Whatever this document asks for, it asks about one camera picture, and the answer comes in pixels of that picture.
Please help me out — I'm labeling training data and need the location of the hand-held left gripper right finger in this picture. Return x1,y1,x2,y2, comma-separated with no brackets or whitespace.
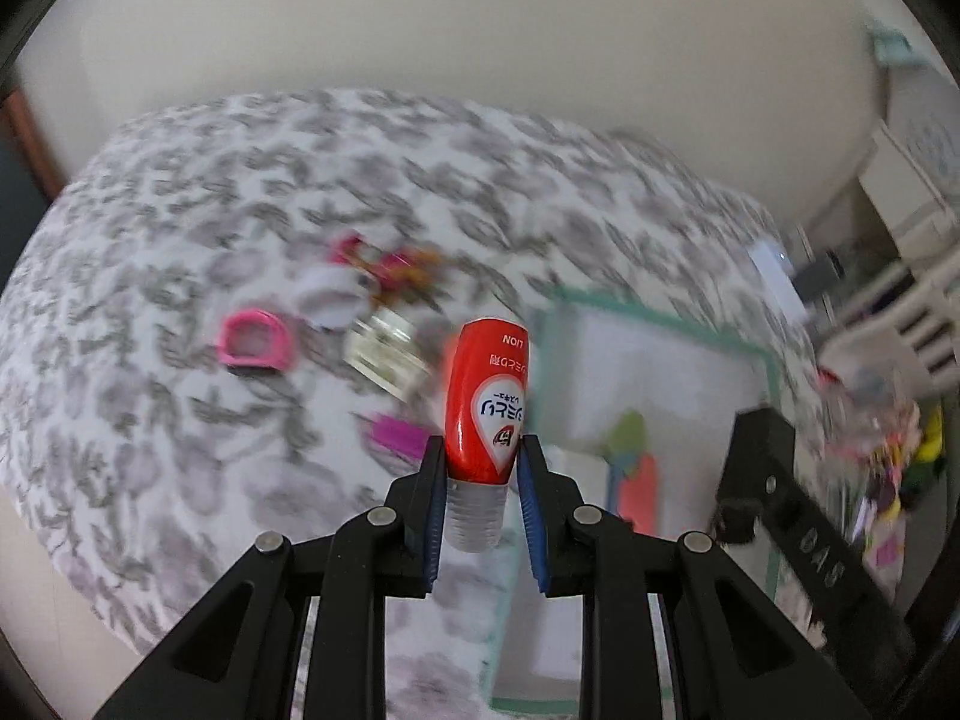
516,435,875,720

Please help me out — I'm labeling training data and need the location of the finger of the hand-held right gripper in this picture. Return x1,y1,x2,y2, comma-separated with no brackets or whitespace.
716,409,797,545

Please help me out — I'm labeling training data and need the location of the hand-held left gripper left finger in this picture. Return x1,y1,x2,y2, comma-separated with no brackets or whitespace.
94,435,447,720

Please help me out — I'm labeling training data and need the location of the pink and blue phone stand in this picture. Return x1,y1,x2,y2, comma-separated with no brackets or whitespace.
611,454,661,533

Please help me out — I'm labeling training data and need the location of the teal rimmed white tray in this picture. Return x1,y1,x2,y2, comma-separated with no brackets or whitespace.
487,292,796,720

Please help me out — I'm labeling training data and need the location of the red bottle with clear cap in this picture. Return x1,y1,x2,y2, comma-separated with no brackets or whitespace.
442,319,533,552

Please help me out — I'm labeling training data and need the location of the green plastic card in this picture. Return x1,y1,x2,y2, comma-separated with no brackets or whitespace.
607,412,650,466

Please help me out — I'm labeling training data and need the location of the purple plastic stick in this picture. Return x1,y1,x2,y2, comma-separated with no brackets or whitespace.
367,412,428,458

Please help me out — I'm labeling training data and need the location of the pile of colourful clutter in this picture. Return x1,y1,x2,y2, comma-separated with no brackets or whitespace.
817,367,950,593

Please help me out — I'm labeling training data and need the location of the cream plastic clip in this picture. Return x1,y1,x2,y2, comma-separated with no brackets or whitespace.
345,307,432,395

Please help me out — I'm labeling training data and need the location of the white power strip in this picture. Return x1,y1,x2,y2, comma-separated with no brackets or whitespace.
750,240,807,316

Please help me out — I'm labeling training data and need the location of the black charger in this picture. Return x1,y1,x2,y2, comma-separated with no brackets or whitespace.
795,251,845,297

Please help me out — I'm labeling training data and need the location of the pink watch band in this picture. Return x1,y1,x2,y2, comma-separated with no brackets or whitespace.
220,307,293,376

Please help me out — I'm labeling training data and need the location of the pink orange toy figure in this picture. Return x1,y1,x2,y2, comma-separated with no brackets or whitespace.
334,236,443,301

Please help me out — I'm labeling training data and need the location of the white furniture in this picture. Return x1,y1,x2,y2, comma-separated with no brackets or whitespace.
817,67,960,383

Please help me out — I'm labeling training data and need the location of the floral grey white blanket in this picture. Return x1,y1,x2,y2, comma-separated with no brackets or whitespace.
0,86,818,691

